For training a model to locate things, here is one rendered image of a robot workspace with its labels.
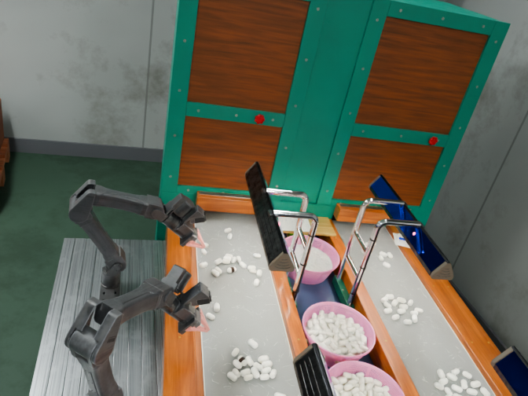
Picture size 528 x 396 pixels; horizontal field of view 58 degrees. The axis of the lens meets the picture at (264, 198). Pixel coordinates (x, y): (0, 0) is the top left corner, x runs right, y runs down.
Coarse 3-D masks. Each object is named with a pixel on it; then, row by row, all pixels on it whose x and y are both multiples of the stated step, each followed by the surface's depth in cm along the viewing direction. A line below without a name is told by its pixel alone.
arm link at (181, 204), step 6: (174, 198) 171; (180, 198) 168; (186, 198) 172; (168, 204) 171; (174, 204) 169; (180, 204) 169; (186, 204) 169; (192, 204) 172; (156, 210) 165; (168, 210) 169; (174, 210) 170; (180, 210) 170; (186, 210) 170; (156, 216) 166; (162, 216) 167; (180, 216) 171
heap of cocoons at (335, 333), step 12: (312, 324) 173; (324, 324) 174; (336, 324) 175; (348, 324) 176; (312, 336) 167; (324, 336) 170; (336, 336) 170; (348, 336) 173; (360, 336) 174; (324, 348) 164; (336, 348) 165; (348, 348) 166; (360, 348) 168
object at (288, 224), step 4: (280, 220) 224; (284, 220) 225; (288, 220) 225; (292, 220) 226; (296, 220) 227; (304, 220) 228; (280, 224) 221; (284, 224) 222; (288, 224) 222; (292, 224) 223; (304, 224) 225; (308, 224) 226; (284, 228) 219; (288, 228) 219; (292, 228) 220; (304, 228) 222; (308, 228) 223
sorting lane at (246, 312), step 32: (224, 224) 219; (256, 224) 224; (224, 288) 181; (256, 288) 184; (224, 320) 167; (256, 320) 170; (224, 352) 154; (256, 352) 157; (288, 352) 159; (224, 384) 144; (256, 384) 146; (288, 384) 148
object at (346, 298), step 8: (368, 200) 185; (376, 200) 185; (384, 200) 186; (392, 200) 187; (400, 200) 188; (360, 208) 187; (360, 216) 188; (360, 224) 190; (376, 224) 173; (384, 224) 172; (392, 224) 172; (400, 224) 173; (408, 224) 174; (416, 224) 175; (352, 232) 192; (376, 232) 173; (352, 240) 193; (360, 240) 186; (352, 248) 196; (368, 248) 177; (344, 256) 198; (368, 256) 178; (344, 264) 199; (352, 264) 192; (360, 272) 183; (336, 280) 203; (360, 280) 184; (336, 288) 202; (344, 288) 199; (352, 288) 188; (344, 296) 194; (352, 296) 188; (344, 304) 193; (352, 304) 191
